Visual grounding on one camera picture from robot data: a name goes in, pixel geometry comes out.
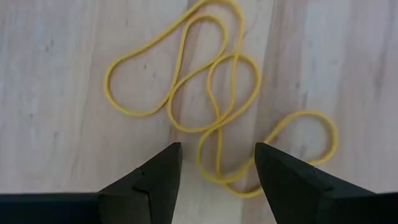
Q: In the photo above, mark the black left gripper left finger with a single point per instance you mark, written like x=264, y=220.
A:
x=140, y=199

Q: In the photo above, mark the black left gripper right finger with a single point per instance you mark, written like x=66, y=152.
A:
x=298, y=193

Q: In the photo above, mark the yellow rubber band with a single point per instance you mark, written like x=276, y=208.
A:
x=138, y=114
x=258, y=82
x=203, y=16
x=335, y=138

